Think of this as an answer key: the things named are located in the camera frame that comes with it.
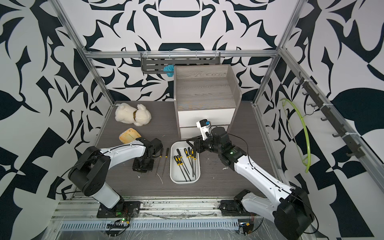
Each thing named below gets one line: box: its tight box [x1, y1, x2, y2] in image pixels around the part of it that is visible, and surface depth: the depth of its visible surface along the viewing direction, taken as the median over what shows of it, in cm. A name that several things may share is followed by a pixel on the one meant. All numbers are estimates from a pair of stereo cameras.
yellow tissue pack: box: [119, 128, 142, 144], surface depth 98 cm
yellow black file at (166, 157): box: [162, 147, 170, 177], surface depth 93 cm
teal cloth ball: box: [163, 64, 175, 77], surface depth 93 cm
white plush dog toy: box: [115, 102, 152, 127], surface depth 104 cm
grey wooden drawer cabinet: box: [174, 64, 243, 139], surface depth 84 cm
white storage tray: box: [169, 140, 201, 184], surface depth 90 cm
